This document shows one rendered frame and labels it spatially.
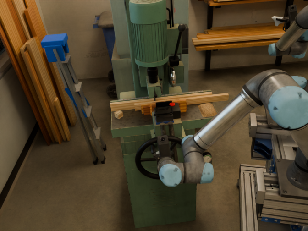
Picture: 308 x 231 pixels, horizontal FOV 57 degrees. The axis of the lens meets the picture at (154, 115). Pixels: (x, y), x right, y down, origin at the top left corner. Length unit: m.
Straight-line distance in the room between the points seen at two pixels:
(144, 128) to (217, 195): 1.04
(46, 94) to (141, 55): 1.52
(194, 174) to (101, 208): 1.41
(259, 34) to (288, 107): 2.83
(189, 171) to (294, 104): 0.41
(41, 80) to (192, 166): 1.95
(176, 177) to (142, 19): 0.73
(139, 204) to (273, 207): 0.88
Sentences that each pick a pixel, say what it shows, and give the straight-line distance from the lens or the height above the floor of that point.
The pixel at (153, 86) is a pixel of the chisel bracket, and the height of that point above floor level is 1.07.
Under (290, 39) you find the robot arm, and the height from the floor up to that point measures 1.24.
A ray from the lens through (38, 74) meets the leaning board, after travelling 2.71.
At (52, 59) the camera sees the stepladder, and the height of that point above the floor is 1.03.
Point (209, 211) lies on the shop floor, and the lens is 2.27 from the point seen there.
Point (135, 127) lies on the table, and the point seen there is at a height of 0.90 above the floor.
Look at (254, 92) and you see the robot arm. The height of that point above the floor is 1.31.
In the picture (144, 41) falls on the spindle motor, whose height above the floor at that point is 1.33.
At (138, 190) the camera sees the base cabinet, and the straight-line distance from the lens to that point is 1.87.
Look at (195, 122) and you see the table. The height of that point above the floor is 0.89.
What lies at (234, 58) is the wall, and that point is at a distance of 4.20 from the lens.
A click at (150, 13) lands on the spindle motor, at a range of 1.36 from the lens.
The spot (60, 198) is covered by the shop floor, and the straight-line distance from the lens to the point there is 2.52.
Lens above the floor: 1.81
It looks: 35 degrees down
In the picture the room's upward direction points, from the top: 5 degrees counter-clockwise
